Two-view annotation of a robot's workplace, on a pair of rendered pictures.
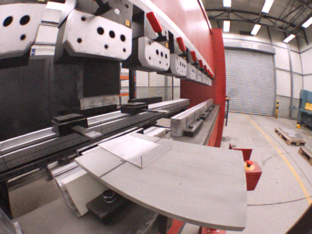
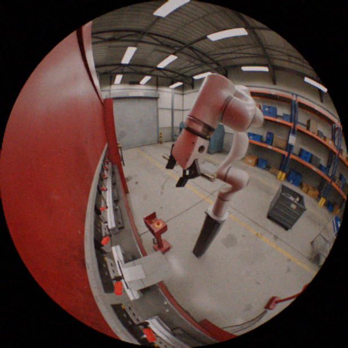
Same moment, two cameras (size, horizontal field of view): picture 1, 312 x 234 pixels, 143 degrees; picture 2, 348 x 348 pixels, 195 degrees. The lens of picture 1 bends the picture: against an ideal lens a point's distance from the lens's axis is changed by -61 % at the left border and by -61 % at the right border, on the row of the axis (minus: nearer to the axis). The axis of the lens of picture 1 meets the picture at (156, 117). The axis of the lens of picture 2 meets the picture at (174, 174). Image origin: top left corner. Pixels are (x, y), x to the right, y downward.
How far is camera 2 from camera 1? 0.56 m
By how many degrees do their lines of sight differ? 60
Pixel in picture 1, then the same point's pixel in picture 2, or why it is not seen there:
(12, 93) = not seen: outside the picture
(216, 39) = (107, 109)
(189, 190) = (160, 273)
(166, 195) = (158, 278)
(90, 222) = (146, 294)
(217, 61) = (108, 130)
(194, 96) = not seen: hidden behind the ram
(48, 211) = (139, 306)
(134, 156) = (139, 275)
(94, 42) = not seen: hidden behind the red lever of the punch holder
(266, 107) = (151, 138)
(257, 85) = (142, 124)
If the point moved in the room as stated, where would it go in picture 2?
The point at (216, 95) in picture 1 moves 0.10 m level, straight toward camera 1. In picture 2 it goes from (112, 157) to (112, 159)
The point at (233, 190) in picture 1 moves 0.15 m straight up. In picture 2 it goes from (166, 267) to (165, 262)
